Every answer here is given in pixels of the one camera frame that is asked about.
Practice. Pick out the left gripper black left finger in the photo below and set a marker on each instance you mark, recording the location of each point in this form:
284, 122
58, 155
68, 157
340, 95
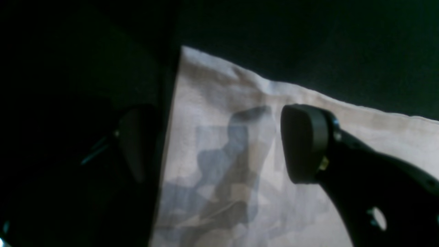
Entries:
132, 136

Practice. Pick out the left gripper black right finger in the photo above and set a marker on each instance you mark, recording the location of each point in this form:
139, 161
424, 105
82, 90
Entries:
382, 200

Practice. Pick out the pink T-shirt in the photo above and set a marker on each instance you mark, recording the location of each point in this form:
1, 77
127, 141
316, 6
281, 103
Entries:
224, 177

